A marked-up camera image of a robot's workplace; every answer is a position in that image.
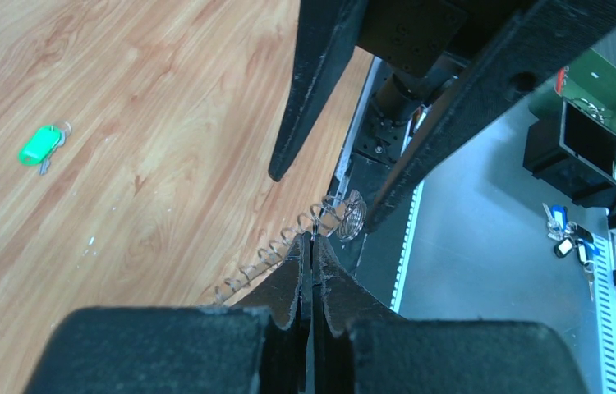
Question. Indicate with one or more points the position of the green box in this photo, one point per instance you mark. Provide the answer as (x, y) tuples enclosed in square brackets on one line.
[(589, 81)]

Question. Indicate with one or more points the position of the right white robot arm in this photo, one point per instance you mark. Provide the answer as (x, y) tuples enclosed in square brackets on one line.
[(470, 61)]

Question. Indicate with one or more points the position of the bunch of tagged keys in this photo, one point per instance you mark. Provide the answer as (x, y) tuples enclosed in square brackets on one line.
[(571, 238)]

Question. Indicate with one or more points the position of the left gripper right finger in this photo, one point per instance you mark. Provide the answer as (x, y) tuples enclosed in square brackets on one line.
[(362, 346)]

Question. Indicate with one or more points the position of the black open box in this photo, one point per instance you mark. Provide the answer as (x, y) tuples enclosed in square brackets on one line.
[(573, 152)]

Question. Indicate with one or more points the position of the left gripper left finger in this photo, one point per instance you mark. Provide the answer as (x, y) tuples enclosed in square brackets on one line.
[(256, 346)]

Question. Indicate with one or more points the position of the white slotted cable duct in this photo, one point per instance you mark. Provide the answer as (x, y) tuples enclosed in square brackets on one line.
[(605, 302)]

